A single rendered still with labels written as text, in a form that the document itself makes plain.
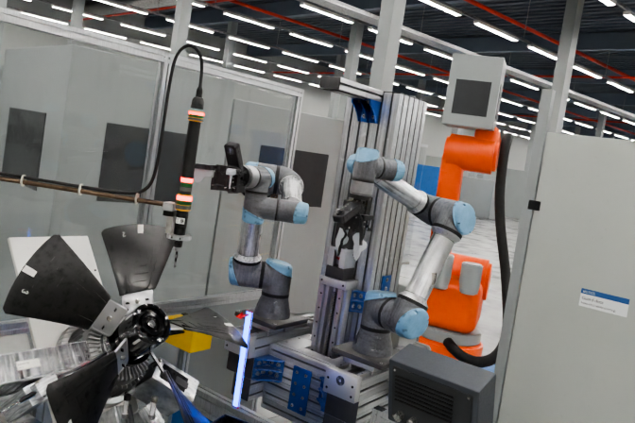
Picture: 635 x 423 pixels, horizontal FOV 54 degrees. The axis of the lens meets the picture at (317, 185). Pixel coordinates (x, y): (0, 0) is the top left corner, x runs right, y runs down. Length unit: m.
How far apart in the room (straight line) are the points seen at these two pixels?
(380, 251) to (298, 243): 3.84
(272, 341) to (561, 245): 1.39
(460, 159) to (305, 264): 1.97
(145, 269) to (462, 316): 4.04
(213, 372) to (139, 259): 1.35
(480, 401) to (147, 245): 1.04
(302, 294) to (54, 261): 5.00
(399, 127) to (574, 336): 1.27
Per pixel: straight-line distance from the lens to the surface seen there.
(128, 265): 1.93
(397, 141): 2.55
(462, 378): 1.71
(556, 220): 3.11
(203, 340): 2.34
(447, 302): 5.61
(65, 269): 1.76
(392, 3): 8.91
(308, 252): 6.50
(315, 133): 6.31
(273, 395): 2.70
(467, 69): 5.66
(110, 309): 1.80
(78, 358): 1.85
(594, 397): 3.16
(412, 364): 1.74
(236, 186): 1.96
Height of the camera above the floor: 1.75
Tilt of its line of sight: 3 degrees down
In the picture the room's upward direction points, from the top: 9 degrees clockwise
